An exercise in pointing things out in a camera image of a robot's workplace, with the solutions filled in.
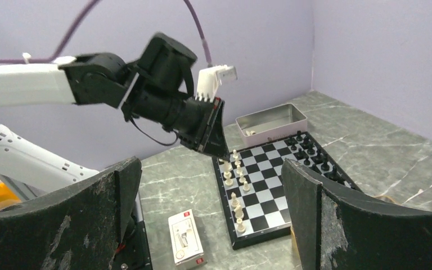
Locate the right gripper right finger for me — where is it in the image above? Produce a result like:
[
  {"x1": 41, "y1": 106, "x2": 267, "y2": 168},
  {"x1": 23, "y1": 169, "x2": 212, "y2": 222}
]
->
[{"x1": 282, "y1": 159, "x2": 432, "y2": 269}]

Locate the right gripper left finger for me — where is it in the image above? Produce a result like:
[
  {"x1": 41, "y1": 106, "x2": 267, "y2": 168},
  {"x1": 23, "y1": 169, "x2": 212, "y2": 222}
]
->
[{"x1": 0, "y1": 157, "x2": 142, "y2": 269}]

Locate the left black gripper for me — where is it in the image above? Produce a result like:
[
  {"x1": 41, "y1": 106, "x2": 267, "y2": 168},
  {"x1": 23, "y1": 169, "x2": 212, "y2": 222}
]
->
[{"x1": 121, "y1": 91, "x2": 229, "y2": 159}]

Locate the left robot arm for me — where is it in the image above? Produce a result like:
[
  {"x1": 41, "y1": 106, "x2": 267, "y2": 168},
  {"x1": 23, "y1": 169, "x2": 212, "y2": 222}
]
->
[{"x1": 0, "y1": 32, "x2": 234, "y2": 192}]

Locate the black white chess board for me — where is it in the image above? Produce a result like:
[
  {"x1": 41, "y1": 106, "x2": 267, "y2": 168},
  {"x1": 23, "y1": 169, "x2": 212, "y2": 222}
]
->
[{"x1": 212, "y1": 131, "x2": 360, "y2": 250}]

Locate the black chess piece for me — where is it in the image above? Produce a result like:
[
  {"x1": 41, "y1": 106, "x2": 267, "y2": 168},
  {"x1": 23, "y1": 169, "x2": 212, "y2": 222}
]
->
[{"x1": 321, "y1": 159, "x2": 331, "y2": 172}]

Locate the silver metal tin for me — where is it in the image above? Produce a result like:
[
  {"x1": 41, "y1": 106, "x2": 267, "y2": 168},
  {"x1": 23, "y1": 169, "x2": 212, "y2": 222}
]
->
[{"x1": 236, "y1": 103, "x2": 308, "y2": 147}]

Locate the small printed card box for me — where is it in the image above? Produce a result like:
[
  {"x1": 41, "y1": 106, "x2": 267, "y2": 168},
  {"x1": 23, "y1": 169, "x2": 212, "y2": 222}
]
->
[{"x1": 168, "y1": 209, "x2": 208, "y2": 269}]

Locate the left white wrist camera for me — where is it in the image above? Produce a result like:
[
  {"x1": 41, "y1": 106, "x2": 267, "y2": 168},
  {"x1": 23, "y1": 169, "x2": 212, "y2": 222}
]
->
[{"x1": 195, "y1": 65, "x2": 237, "y2": 102}]

